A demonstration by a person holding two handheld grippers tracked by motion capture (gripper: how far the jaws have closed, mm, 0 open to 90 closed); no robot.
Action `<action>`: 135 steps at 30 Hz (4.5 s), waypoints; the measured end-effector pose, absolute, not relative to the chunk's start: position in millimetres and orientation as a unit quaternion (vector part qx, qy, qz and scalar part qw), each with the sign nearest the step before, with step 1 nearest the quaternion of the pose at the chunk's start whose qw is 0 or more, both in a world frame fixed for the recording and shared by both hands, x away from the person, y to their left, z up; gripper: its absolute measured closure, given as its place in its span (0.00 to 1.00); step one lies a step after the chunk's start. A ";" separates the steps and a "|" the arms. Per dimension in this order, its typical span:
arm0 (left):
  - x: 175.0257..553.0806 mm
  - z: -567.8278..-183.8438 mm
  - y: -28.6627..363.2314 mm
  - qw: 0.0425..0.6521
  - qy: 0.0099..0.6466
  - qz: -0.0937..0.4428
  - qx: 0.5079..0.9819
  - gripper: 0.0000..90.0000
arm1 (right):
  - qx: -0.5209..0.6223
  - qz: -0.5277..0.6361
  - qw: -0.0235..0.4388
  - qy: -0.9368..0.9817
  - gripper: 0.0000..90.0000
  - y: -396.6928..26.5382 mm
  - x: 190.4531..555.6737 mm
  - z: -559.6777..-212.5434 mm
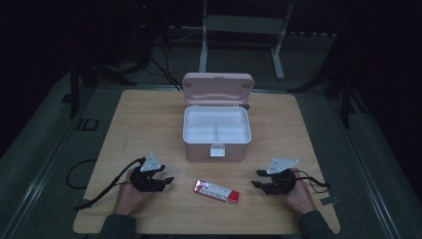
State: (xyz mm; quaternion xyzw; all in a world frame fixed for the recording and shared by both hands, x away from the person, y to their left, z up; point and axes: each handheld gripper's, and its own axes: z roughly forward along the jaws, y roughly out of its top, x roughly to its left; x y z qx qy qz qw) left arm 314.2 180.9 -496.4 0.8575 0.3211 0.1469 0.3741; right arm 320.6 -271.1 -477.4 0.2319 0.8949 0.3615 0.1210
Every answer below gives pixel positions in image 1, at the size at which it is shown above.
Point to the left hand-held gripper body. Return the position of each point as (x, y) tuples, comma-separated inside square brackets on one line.
[(146, 181)]

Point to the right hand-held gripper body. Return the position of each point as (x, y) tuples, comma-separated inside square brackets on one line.
[(280, 182)]

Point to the red and white packet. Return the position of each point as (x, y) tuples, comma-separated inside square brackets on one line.
[(216, 191)]

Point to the pink storage box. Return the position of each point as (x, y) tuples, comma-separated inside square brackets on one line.
[(217, 132)]

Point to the person's left hand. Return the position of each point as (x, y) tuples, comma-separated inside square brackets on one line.
[(127, 199)]

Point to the person's right hand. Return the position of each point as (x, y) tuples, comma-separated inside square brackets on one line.
[(302, 199)]

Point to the grey tape piece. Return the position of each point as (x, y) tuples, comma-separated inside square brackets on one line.
[(329, 200)]

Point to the black tripod stand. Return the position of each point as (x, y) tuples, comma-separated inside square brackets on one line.
[(343, 89), (86, 74)]

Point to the grey metal stand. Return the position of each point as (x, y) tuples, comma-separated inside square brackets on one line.
[(245, 25)]

